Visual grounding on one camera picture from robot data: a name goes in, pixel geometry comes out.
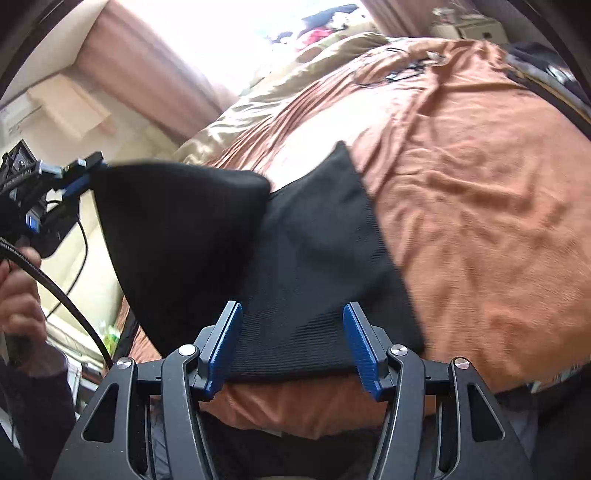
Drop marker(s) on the bed with orange sheet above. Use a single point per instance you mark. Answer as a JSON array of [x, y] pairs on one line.
[[485, 207]]

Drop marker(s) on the person's left forearm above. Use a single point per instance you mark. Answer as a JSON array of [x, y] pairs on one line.
[[37, 406]]

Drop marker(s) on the cream nightstand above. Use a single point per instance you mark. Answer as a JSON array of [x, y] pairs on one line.
[[480, 31]]

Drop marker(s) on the green tissue pack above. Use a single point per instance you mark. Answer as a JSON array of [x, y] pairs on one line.
[[110, 339]]

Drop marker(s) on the dark clothes pile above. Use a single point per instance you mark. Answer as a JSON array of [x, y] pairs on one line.
[[332, 16]]

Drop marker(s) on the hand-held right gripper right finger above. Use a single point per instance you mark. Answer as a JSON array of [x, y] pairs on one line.
[[360, 341]]

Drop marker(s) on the black t-shirt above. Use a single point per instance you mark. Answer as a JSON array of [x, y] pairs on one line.
[[300, 258]]

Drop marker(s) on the red plush toy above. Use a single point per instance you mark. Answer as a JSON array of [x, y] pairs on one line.
[[318, 34]]

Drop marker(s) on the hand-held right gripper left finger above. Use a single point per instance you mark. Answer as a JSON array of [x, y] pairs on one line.
[[226, 341]]

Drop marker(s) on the person's grey patterned pants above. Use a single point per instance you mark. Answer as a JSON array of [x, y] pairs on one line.
[[524, 424]]

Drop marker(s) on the stack of folded dark clothes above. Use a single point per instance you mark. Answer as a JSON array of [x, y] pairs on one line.
[[545, 69]]

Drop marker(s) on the white wall air conditioner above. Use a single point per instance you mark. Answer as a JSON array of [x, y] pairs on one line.
[[16, 119]]

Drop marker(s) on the pink curtain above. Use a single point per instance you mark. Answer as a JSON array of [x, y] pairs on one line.
[[152, 60], [397, 16]]

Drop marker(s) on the beige duvet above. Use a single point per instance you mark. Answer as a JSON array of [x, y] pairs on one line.
[[277, 106]]

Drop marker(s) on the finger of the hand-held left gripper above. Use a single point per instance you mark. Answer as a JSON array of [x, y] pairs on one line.
[[79, 187], [83, 162]]

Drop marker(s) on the person's left hand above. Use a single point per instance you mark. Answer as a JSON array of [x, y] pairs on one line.
[[23, 309]]

